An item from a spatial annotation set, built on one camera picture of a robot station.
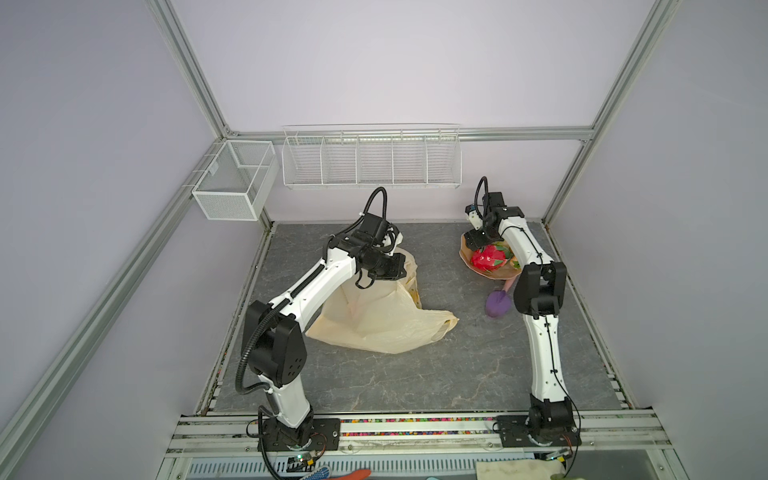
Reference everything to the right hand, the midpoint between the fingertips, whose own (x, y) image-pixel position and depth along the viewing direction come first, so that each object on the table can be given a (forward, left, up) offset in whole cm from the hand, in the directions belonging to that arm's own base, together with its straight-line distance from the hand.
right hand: (480, 239), depth 107 cm
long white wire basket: (+21, +21, +21) cm, 37 cm away
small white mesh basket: (+11, +85, +19) cm, 88 cm away
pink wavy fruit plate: (-12, -6, -3) cm, 14 cm away
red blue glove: (-68, +47, -6) cm, 83 cm away
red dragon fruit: (-10, -1, +3) cm, 10 cm away
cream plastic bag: (-34, +33, +8) cm, 48 cm away
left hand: (-25, +27, +13) cm, 39 cm away
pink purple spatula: (-23, -3, -5) cm, 23 cm away
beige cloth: (-67, +2, -5) cm, 67 cm away
